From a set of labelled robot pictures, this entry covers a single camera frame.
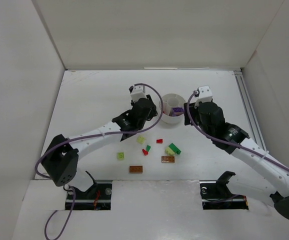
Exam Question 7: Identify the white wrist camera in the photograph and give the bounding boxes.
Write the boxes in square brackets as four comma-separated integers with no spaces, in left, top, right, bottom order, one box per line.
[193,85,213,109]
[129,85,146,103]

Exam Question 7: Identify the yellow-green lego brick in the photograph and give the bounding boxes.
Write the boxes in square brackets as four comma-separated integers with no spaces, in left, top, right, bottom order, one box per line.
[136,135,146,145]

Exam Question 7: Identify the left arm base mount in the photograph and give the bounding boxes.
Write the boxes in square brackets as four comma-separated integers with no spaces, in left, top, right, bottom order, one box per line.
[63,169,113,211]

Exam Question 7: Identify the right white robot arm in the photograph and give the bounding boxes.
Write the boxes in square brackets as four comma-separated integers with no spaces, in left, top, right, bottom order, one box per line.
[184,101,289,220]

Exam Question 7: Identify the small red sloped lego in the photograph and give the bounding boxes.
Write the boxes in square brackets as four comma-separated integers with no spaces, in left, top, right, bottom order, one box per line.
[156,139,163,144]

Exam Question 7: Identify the orange lego brick front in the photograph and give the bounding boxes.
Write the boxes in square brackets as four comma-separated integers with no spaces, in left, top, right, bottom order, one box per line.
[129,165,143,174]

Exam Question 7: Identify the white round divided container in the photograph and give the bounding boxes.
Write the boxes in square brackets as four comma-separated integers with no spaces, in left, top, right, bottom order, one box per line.
[159,93,185,125]

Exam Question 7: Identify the purple lego plate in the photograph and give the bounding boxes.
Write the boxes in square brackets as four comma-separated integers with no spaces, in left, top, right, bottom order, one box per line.
[171,107,184,117]

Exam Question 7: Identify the brown lego plate right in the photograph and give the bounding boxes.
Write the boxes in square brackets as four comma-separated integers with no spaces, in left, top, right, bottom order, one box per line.
[161,156,175,163]

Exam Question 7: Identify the red small lego piece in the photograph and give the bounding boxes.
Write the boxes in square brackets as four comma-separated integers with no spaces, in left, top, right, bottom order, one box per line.
[142,149,149,156]

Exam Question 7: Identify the lime square lego brick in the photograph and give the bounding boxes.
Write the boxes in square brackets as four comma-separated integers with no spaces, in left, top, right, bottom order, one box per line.
[116,152,125,161]

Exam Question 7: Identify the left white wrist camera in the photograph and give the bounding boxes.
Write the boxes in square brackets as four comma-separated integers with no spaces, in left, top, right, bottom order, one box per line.
[129,85,146,103]

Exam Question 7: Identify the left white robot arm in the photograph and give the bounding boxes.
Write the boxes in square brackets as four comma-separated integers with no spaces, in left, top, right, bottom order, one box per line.
[41,95,158,193]

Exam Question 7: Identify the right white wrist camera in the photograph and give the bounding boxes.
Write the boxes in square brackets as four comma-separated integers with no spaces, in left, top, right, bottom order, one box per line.
[193,85,213,109]

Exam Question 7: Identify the green and yellow lego stack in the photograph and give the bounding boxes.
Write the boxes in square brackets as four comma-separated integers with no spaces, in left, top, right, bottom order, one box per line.
[165,143,182,156]

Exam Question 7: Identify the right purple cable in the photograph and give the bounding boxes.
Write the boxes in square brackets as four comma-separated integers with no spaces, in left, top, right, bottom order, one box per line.
[186,91,289,181]

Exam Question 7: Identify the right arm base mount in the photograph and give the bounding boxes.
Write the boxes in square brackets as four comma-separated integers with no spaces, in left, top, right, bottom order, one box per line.
[199,171,249,210]

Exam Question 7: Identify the aluminium rail right side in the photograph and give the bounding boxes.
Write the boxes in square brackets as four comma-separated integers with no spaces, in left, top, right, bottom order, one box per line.
[233,70,267,151]

